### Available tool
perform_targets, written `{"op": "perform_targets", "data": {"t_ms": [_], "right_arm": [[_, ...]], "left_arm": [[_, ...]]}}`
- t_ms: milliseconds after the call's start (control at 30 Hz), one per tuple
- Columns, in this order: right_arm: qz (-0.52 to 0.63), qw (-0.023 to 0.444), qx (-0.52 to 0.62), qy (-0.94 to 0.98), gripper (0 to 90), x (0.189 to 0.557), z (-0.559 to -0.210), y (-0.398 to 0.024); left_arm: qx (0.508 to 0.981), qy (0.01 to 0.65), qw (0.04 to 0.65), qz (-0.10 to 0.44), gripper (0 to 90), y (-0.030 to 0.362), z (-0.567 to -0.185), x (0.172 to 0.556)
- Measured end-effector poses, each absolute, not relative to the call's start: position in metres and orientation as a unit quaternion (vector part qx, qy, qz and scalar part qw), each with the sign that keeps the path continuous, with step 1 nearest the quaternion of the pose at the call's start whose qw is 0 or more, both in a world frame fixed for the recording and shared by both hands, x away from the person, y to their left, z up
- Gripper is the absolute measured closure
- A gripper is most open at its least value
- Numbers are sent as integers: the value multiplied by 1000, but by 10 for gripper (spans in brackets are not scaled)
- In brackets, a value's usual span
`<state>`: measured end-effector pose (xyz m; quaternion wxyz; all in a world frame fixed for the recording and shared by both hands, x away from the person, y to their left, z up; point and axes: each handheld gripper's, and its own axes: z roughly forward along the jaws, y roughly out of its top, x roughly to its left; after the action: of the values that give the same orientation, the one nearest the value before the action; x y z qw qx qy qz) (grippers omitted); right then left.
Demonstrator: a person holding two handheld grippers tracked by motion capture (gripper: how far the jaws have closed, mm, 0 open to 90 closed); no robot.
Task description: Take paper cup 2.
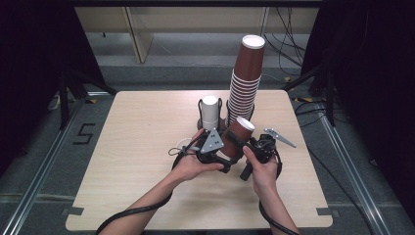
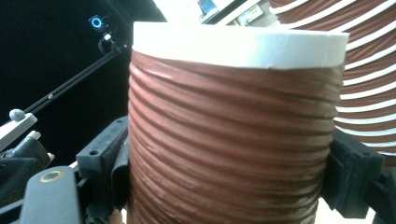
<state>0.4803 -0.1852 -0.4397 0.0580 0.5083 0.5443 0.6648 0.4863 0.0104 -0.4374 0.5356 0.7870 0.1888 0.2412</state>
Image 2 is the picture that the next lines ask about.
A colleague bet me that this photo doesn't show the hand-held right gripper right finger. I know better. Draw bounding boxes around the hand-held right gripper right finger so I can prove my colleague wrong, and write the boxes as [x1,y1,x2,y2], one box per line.
[320,129,386,218]

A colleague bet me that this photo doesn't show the single brown ribbed paper cup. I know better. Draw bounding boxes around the single brown ribbed paper cup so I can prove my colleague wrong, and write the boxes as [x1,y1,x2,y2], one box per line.
[126,21,349,224]

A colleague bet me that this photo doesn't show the stack of brown ribbed cups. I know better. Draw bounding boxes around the stack of brown ribbed cups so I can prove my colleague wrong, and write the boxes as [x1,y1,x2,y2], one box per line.
[269,0,396,157]

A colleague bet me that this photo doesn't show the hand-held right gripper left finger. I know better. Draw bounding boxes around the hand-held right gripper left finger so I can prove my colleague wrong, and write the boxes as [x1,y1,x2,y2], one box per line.
[76,116,131,213]

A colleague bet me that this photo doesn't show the camera with blue ring light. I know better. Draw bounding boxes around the camera with blue ring light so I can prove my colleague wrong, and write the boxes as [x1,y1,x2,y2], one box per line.
[88,14,106,31]

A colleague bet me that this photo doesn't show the pale screen monitor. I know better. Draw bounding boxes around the pale screen monitor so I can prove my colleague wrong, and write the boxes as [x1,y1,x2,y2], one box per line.
[235,3,265,26]

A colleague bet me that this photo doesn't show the small blue screen monitor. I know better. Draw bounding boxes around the small blue screen monitor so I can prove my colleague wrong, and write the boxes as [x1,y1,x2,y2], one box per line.
[197,0,217,16]

